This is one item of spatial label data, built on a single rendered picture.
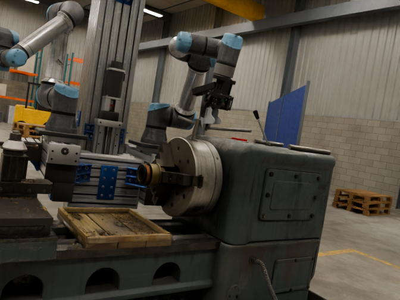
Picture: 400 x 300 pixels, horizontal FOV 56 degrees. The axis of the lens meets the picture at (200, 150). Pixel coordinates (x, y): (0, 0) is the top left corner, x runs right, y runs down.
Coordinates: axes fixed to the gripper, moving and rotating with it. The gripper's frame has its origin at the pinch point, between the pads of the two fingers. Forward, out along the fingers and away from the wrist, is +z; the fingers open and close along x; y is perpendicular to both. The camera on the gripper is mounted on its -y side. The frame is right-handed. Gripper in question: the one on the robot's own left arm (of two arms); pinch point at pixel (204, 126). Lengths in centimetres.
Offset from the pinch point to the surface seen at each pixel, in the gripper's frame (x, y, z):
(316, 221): 52, 38, 32
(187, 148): -5.7, -1.0, 9.2
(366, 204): 748, -53, 164
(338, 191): 769, -122, 165
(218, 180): 0.3, 12.5, 17.4
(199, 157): -5.8, 5.5, 10.4
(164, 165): -8.1, -7.7, 18.4
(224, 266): 3, 24, 48
